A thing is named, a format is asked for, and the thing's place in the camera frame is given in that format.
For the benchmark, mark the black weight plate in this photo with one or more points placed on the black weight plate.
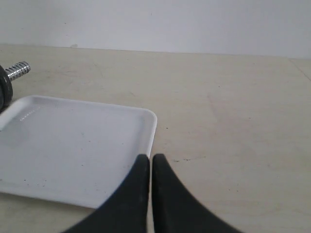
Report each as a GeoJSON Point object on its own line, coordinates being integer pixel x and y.
{"type": "Point", "coordinates": [6, 90]}

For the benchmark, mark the white plastic tray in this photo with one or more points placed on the white plastic tray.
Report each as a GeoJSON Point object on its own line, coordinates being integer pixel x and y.
{"type": "Point", "coordinates": [70, 151]}

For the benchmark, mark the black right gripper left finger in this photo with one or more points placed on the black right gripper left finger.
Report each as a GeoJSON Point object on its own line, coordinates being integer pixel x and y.
{"type": "Point", "coordinates": [125, 211]}

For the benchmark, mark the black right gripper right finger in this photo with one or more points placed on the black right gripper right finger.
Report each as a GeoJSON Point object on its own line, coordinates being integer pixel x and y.
{"type": "Point", "coordinates": [175, 209]}

